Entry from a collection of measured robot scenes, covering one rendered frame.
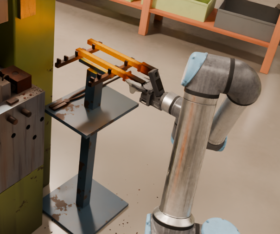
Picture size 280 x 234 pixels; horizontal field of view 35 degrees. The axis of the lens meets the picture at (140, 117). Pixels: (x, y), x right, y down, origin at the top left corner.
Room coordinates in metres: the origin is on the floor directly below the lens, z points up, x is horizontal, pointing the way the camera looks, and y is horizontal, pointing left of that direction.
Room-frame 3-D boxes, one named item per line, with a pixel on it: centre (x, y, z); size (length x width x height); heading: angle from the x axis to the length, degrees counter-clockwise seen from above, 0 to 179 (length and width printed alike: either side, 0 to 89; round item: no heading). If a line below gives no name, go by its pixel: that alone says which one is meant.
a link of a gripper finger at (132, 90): (1.67, 0.06, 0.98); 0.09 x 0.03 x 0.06; 70
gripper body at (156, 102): (1.64, -0.05, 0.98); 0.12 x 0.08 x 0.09; 59
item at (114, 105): (1.82, 0.25, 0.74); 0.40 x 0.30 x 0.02; 148
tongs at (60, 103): (1.98, 0.27, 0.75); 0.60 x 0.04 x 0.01; 147
